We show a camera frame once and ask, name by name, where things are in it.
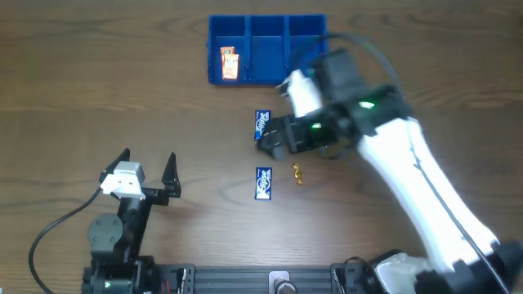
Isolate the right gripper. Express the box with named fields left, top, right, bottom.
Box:
left=256, top=110, right=342, bottom=161

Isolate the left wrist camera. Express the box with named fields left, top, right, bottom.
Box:
left=100, top=161, right=147, bottom=201

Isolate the blue tray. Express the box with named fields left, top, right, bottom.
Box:
left=207, top=14, right=329, bottom=86

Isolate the blue candy pack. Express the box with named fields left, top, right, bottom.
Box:
left=254, top=166, right=273, bottom=201
left=254, top=109, right=271, bottom=142

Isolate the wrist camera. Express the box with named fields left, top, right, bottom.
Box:
left=276, top=68, right=324, bottom=118
left=100, top=161, right=147, bottom=201

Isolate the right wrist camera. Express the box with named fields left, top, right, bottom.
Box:
left=276, top=68, right=324, bottom=118

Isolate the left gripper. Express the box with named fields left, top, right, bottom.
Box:
left=99, top=147, right=183, bottom=207

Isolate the mounting rail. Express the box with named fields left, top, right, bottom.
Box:
left=157, top=263, right=373, bottom=294

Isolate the gold candy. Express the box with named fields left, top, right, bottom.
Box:
left=290, top=162, right=306, bottom=187

